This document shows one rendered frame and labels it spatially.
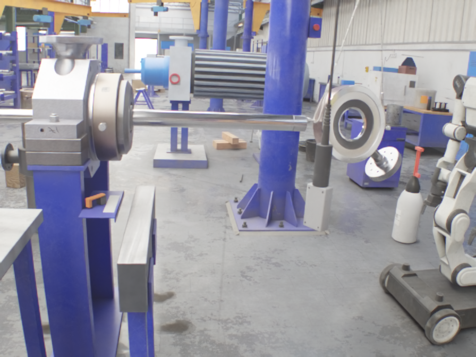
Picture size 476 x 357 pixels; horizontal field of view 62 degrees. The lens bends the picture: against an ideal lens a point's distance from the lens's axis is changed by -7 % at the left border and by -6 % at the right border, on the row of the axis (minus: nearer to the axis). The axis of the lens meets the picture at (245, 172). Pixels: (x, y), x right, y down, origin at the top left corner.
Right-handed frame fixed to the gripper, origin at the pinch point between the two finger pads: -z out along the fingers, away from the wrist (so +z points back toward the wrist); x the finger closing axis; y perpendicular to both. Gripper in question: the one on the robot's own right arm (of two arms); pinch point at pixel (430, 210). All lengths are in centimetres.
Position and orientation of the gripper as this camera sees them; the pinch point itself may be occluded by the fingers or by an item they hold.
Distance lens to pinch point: 266.3
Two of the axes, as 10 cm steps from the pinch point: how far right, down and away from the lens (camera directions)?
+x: -9.5, -2.0, -2.4
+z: 2.6, -9.4, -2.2
